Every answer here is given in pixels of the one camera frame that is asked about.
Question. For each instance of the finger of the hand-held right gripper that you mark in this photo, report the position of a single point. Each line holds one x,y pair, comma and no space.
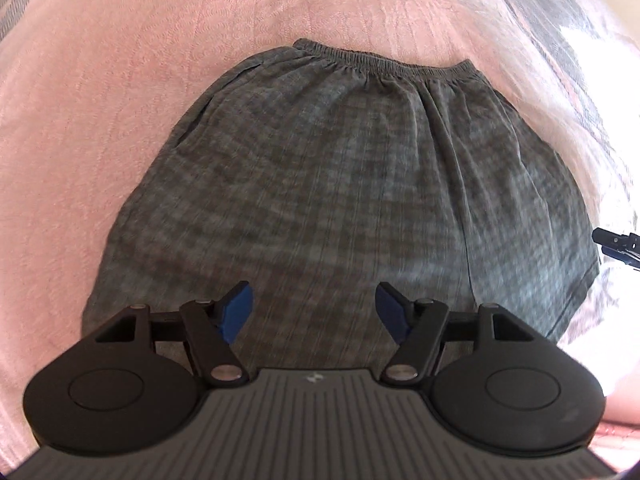
617,239
627,257

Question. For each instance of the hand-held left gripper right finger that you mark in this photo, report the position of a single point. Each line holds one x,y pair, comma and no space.
392,312

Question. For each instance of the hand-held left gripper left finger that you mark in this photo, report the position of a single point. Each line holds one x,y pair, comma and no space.
236,312

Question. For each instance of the grey checked shorts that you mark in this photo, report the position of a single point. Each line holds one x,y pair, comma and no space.
320,185

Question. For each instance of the pink fleece blanket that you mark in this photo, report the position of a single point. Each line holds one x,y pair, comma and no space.
100,110

